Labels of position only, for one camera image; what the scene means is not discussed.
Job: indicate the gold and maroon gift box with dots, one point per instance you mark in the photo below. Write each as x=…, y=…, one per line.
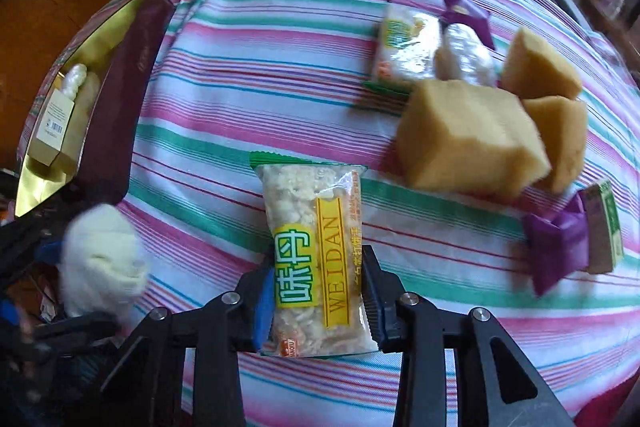
x=130, y=92

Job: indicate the rice cracker packet yellow label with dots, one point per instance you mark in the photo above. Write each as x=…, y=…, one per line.
x=307, y=232

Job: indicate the large yellow sponge block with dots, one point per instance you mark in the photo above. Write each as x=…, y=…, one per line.
x=467, y=137

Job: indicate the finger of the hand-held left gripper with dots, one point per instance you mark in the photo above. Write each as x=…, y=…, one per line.
x=47, y=252
x=75, y=329

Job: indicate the purple snack packet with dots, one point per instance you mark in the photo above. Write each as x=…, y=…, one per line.
x=557, y=244

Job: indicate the small green and beige carton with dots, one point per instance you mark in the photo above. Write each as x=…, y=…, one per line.
x=605, y=227

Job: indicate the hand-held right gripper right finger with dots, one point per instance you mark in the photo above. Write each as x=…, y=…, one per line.
x=376, y=307

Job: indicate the clear packet with purple ends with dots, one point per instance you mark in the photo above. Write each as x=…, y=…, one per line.
x=467, y=52

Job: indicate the white fluffy cloth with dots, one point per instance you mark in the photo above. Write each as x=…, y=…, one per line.
x=102, y=259

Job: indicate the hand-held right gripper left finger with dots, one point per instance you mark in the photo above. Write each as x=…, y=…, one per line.
x=262, y=309

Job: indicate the small gold carton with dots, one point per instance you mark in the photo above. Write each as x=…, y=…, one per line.
x=52, y=127

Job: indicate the white pearly packet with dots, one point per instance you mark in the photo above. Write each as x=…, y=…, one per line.
x=80, y=79

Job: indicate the yellow sponge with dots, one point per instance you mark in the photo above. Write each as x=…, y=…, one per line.
x=562, y=137
x=542, y=62

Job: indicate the rice cracker packet green edge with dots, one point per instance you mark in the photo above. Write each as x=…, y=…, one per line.
x=402, y=44

